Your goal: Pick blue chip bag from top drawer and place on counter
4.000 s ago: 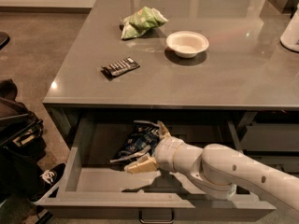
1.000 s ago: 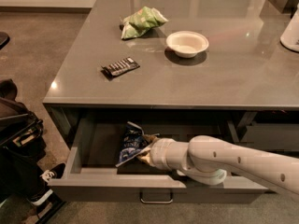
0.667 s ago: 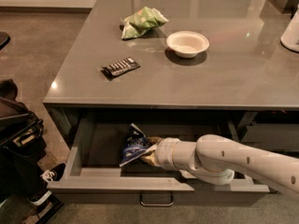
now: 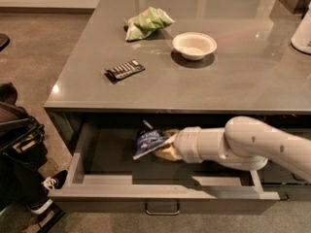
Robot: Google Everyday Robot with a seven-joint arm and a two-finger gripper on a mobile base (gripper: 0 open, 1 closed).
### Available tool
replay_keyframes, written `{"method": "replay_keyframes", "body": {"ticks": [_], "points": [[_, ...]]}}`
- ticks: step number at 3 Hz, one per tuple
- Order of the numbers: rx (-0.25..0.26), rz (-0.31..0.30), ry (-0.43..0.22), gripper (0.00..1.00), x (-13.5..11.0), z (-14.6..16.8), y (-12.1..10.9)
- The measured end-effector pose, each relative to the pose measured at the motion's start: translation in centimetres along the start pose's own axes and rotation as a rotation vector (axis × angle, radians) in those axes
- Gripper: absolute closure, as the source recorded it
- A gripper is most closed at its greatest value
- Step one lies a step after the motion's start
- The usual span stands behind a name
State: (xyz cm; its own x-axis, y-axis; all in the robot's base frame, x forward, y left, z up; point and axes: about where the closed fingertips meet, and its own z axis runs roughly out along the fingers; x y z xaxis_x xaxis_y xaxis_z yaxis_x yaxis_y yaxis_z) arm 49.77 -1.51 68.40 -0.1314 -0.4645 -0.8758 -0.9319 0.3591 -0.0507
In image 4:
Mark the open grey top drawer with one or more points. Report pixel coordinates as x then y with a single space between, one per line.
103 177

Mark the metal drawer handle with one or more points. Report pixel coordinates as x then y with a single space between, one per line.
162 208

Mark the green chip bag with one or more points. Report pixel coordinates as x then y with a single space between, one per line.
146 23

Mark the grey kitchen counter cabinet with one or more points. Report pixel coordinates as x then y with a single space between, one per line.
255 71

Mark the black bag on floor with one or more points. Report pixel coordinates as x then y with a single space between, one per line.
22 153

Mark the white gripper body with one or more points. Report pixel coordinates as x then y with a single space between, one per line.
187 144

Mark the blue chip bag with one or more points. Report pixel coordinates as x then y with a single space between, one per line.
150 139

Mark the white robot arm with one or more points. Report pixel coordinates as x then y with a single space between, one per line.
244 143

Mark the black candy bar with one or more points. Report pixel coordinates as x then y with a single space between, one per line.
125 70

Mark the white bowl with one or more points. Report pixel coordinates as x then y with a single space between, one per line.
194 46

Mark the black and white sneaker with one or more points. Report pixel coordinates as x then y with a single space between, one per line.
48 184

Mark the dark object at left edge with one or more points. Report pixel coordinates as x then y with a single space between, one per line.
4 41

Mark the white container on counter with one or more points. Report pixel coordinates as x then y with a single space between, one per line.
301 40

